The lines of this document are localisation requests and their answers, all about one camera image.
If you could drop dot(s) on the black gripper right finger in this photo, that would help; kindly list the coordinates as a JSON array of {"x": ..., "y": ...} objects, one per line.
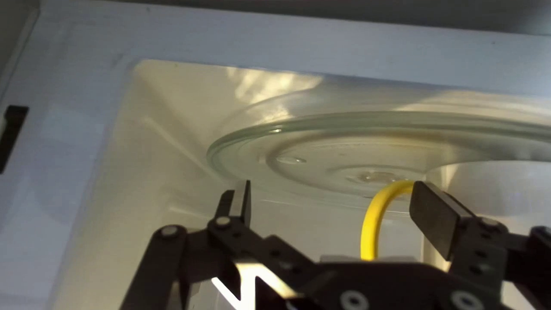
[{"x": 441, "y": 221}]

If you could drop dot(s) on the silver microwave oven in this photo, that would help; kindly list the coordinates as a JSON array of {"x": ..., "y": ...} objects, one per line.
[{"x": 86, "y": 173}]

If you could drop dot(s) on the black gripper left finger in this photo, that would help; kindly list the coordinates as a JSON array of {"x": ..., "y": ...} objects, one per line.
[{"x": 237, "y": 204}]

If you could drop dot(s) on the glass microwave turntable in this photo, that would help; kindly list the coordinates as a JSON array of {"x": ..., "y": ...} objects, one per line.
[{"x": 320, "y": 156}]

